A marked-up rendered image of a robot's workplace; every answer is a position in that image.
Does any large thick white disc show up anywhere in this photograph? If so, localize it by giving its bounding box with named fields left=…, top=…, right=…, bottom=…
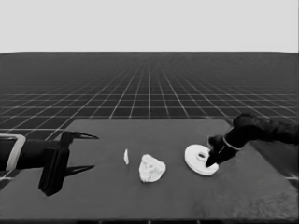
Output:
left=183, top=144, right=221, bottom=177

